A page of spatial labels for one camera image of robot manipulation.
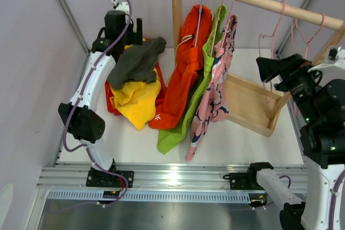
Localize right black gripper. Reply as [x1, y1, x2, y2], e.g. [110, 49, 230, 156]
[256, 52, 325, 122]

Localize dark olive shorts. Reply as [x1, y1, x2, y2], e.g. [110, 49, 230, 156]
[107, 37, 167, 90]

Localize orange shorts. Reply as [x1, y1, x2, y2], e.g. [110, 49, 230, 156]
[149, 5, 212, 130]

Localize yellow shorts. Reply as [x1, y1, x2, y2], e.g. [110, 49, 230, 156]
[110, 69, 161, 130]

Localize pink patterned shorts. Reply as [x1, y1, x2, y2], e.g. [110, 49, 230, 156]
[185, 15, 237, 161]

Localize blue wire hanger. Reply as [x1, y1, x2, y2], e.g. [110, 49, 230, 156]
[194, 0, 203, 47]

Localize lime green shorts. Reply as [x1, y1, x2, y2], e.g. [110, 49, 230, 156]
[157, 6, 226, 154]

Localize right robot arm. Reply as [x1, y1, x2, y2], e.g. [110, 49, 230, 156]
[246, 54, 344, 229]

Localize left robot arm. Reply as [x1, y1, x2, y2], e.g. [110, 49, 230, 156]
[58, 9, 143, 187]

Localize wooden clothes rack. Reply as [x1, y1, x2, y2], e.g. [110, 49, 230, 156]
[172, 0, 344, 137]

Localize red plastic tray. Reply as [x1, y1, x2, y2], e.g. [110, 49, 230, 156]
[105, 37, 167, 115]

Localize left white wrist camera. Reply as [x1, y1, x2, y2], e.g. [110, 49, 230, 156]
[112, 0, 130, 14]

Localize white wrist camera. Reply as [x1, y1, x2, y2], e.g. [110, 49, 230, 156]
[112, 0, 130, 14]
[308, 46, 344, 73]

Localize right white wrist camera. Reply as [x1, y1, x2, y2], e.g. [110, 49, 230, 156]
[308, 46, 344, 73]

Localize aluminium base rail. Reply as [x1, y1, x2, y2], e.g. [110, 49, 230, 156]
[36, 164, 309, 191]

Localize slotted cable duct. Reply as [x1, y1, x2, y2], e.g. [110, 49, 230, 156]
[47, 189, 251, 204]

